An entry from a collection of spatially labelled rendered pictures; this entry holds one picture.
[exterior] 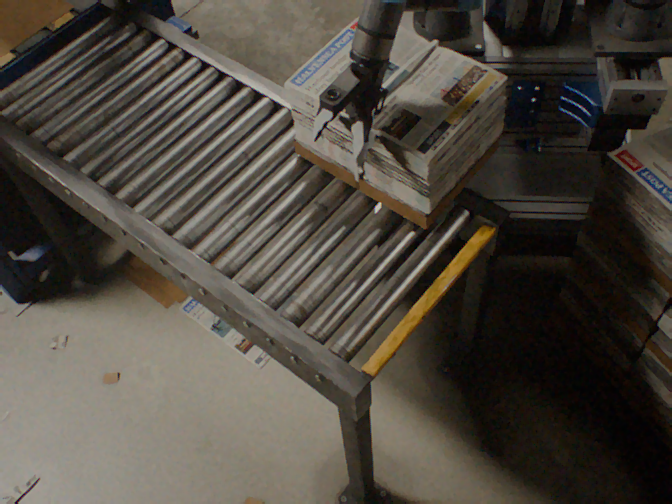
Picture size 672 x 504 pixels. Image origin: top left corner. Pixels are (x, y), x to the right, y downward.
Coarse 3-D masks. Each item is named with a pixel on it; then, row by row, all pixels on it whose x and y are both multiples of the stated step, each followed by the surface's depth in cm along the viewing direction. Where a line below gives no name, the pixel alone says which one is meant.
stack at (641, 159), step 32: (608, 160) 162; (640, 160) 159; (608, 192) 167; (640, 192) 157; (640, 224) 162; (576, 256) 192; (608, 256) 179; (576, 288) 202; (608, 288) 186; (640, 288) 174; (576, 320) 209; (608, 320) 194; (640, 320) 180; (576, 352) 217; (608, 352) 202; (640, 352) 193; (640, 384) 194
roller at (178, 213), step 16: (288, 112) 178; (272, 128) 176; (288, 128) 179; (240, 144) 174; (256, 144) 173; (224, 160) 171; (240, 160) 171; (208, 176) 168; (224, 176) 169; (192, 192) 165; (208, 192) 167; (176, 208) 163; (192, 208) 165; (160, 224) 161; (176, 224) 163
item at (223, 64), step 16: (112, 0) 208; (128, 16) 203; (144, 16) 203; (160, 32) 198; (176, 32) 198; (192, 48) 194; (208, 48) 193; (208, 64) 190; (224, 64) 189; (240, 64) 189; (240, 80) 185; (256, 80) 185; (272, 96) 181; (464, 192) 161; (448, 208) 163; (464, 208) 159; (480, 208) 158; (496, 208) 158; (480, 224) 159; (496, 224) 155; (496, 240) 160
